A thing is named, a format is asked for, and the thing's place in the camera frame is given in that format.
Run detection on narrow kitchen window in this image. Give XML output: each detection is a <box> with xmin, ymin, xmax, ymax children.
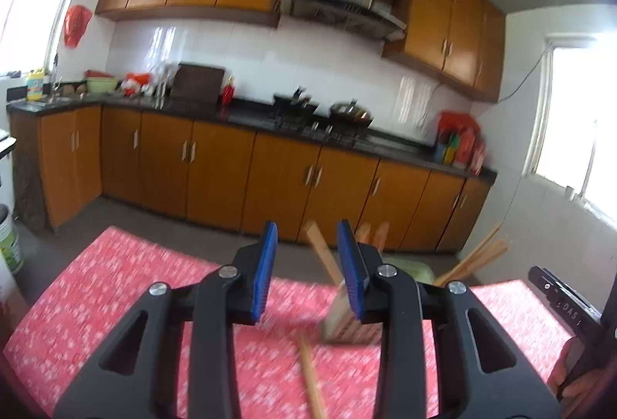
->
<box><xmin>523</xmin><ymin>34</ymin><xmax>617</xmax><ymax>222</ymax></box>

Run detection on clear plastic bag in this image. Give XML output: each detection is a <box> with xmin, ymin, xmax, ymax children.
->
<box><xmin>154</xmin><ymin>62</ymin><xmax>177</xmax><ymax>106</ymax></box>

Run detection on green plastic basin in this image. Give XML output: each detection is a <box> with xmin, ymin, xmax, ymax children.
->
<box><xmin>85</xmin><ymin>71</ymin><xmax>119</xmax><ymax>94</ymax></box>

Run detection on white wall cable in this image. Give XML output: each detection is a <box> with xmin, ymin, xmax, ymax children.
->
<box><xmin>424</xmin><ymin>50</ymin><xmax>550</xmax><ymax>133</ymax></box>

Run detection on wooden base cabinets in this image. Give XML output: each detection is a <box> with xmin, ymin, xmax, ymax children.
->
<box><xmin>10</xmin><ymin>103</ymin><xmax>492</xmax><ymax>253</ymax></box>

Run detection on dark wooden cutting board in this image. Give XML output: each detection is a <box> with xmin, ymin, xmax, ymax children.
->
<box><xmin>171</xmin><ymin>61</ymin><xmax>226</xmax><ymax>103</ymax></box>

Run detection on white bucket with green label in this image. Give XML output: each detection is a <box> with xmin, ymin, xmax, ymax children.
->
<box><xmin>0</xmin><ymin>204</ymin><xmax>25</xmax><ymax>275</ymax></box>

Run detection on red floral tablecloth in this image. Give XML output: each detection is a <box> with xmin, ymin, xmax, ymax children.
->
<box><xmin>2</xmin><ymin>226</ymin><xmax>574</xmax><ymax>419</ymax></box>

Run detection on pan with glass lid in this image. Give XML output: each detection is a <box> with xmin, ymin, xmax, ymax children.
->
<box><xmin>330</xmin><ymin>98</ymin><xmax>374</xmax><ymax>128</ymax></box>

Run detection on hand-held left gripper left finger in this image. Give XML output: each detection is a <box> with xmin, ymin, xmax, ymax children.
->
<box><xmin>51</xmin><ymin>220</ymin><xmax>279</xmax><ymax>419</ymax></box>

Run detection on yellow detergent bottle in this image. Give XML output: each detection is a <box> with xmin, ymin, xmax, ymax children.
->
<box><xmin>26</xmin><ymin>68</ymin><xmax>45</xmax><ymax>102</ymax></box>

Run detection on slim red condiment bottle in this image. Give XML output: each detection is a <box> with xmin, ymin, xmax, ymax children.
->
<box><xmin>470</xmin><ymin>141</ymin><xmax>487</xmax><ymax>174</ymax></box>

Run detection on person's right hand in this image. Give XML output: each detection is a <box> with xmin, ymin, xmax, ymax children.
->
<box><xmin>550</xmin><ymin>336</ymin><xmax>603</xmax><ymax>419</ymax></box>

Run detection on black kitchen countertop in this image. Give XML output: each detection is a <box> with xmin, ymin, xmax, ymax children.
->
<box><xmin>7</xmin><ymin>91</ymin><xmax>498</xmax><ymax>183</ymax></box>

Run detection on green and yellow carton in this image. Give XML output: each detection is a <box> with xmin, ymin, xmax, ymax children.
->
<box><xmin>435</xmin><ymin>135</ymin><xmax>459</xmax><ymax>165</ymax></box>

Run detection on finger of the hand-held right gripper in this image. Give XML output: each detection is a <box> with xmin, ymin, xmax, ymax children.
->
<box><xmin>528</xmin><ymin>265</ymin><xmax>563</xmax><ymax>305</ymax></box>

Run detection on black gas stove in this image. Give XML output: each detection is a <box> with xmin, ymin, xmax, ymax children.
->
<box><xmin>267</xmin><ymin>111</ymin><xmax>362</xmax><ymax>145</ymax></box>

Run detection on black wok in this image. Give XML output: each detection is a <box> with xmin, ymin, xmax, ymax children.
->
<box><xmin>272</xmin><ymin>86</ymin><xmax>319</xmax><ymax>116</ymax></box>

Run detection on metal sink faucet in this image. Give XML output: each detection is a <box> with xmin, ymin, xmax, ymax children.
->
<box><xmin>51</xmin><ymin>53</ymin><xmax>63</xmax><ymax>99</ymax></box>

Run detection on pale green perforated utensil holder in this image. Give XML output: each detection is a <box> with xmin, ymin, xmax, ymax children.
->
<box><xmin>320</xmin><ymin>255</ymin><xmax>437</xmax><ymax>345</ymax></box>

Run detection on red plastic bag over bottles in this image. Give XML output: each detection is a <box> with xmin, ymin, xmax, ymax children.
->
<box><xmin>435</xmin><ymin>111</ymin><xmax>481</xmax><ymax>136</ymax></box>

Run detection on red and white plastic bags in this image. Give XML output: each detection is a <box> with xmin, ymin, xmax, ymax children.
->
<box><xmin>120</xmin><ymin>73</ymin><xmax>155</xmax><ymax>97</ymax></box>

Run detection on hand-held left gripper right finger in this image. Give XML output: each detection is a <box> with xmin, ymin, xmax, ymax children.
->
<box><xmin>336</xmin><ymin>219</ymin><xmax>564</xmax><ymax>419</ymax></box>

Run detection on red hanging plastic bag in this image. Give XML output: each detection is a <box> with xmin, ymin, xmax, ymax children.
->
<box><xmin>64</xmin><ymin>5</ymin><xmax>92</xmax><ymax>49</ymax></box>

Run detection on large red condiment bottle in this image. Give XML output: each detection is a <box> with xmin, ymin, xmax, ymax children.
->
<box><xmin>455</xmin><ymin>130</ymin><xmax>476</xmax><ymax>169</ymax></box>

